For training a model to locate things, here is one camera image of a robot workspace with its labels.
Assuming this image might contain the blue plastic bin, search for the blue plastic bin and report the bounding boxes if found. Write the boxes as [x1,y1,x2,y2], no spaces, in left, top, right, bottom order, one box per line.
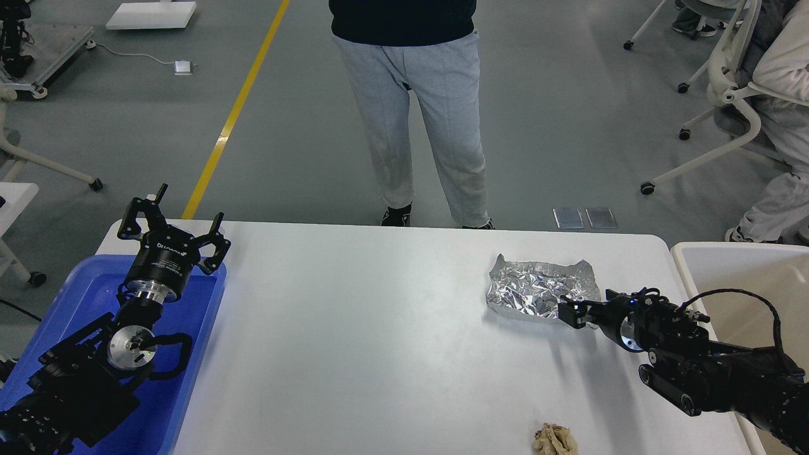
[0,254,228,455]

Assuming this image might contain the beige plastic bin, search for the beige plastic bin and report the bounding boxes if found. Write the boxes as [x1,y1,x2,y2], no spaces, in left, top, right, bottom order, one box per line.
[671,242,809,455]

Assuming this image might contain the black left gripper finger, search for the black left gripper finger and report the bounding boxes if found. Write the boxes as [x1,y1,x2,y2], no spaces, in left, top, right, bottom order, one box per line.
[191,213,231,276]
[118,184,169,241]

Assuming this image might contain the metal floor plate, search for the metal floor plate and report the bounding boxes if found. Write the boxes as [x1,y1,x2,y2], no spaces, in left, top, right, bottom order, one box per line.
[585,207,618,229]
[552,207,585,230]

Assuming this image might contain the white chair legs far right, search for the white chair legs far right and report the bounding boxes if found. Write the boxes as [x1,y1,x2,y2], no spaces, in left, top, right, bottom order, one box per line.
[623,1,749,94]

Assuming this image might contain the seated person light clothes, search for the seated person light clothes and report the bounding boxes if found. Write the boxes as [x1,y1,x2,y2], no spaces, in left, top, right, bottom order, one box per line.
[725,1,808,244]

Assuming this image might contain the standing person grey trousers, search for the standing person grey trousers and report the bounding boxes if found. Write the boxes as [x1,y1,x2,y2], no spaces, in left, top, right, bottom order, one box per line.
[328,0,496,230]

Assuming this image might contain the crumpled beige paper ball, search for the crumpled beige paper ball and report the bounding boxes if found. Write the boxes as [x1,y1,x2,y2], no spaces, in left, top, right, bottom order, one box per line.
[532,423,579,454]

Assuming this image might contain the white power adapter with cable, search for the white power adapter with cable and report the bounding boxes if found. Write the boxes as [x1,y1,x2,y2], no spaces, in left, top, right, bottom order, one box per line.
[95,41,196,76]

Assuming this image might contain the white office chair right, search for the white office chair right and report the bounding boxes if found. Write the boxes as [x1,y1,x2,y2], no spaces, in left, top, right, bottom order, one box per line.
[640,1,807,195]

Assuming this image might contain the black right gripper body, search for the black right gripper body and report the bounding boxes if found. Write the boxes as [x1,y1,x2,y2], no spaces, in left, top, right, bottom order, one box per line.
[594,292,658,353]

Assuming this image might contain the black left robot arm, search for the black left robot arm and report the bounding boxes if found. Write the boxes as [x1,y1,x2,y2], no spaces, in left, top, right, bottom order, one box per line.
[2,184,231,454]

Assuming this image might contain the grey wheeled cart platform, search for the grey wheeled cart platform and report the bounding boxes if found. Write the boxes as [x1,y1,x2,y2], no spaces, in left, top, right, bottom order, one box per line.
[2,24,95,100]

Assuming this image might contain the white side table left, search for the white side table left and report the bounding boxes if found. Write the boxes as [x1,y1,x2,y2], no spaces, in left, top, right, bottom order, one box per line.
[0,182,47,287]

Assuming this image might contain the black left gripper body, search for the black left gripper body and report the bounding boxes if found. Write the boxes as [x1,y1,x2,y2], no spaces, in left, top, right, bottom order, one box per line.
[124,229,200,302]

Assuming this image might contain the aluminium foil sheet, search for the aluminium foil sheet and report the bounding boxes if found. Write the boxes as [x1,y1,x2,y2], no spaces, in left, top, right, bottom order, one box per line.
[485,254,603,322]

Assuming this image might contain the white flat board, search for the white flat board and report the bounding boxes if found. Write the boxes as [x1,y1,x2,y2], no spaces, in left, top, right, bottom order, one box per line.
[105,1,197,30]

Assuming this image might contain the right metal floor plate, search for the right metal floor plate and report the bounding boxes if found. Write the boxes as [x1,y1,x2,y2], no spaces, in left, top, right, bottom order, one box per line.
[585,207,618,229]

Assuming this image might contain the left metal floor plate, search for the left metal floor plate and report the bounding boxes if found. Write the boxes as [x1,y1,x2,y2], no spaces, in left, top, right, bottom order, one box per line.
[552,207,585,230]

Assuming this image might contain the white chair base left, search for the white chair base left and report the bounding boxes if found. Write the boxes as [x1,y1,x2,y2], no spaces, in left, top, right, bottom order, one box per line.
[1,84,104,192]

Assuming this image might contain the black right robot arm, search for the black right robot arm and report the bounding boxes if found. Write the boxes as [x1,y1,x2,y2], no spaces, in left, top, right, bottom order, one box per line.
[557,288,808,454]

